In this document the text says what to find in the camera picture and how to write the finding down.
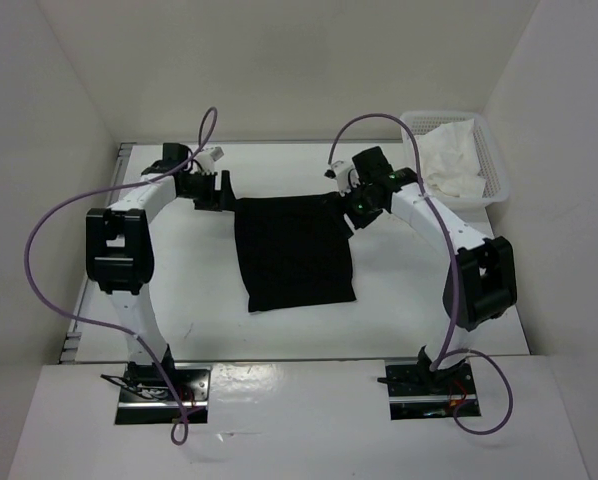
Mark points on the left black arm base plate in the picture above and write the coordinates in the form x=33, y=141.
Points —
x=189, y=395

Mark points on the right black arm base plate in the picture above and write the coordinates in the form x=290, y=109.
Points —
x=411, y=398

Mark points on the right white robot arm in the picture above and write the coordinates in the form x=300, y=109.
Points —
x=481, y=281

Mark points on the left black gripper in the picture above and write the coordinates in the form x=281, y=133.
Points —
x=217, y=200

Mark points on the white plastic laundry basket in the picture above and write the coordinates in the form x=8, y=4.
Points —
x=497, y=187

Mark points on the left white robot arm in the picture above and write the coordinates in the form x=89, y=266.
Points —
x=120, y=257

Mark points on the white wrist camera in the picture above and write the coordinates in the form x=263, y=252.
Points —
x=207, y=158
x=345, y=175

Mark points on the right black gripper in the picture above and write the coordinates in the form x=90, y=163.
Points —
x=359, y=221

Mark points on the white skirt in basket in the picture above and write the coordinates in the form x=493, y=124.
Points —
x=449, y=160

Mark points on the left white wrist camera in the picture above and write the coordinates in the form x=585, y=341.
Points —
x=207, y=158

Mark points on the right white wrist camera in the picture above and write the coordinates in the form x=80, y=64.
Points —
x=345, y=175

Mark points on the black skirt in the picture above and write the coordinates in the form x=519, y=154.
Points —
x=292, y=253

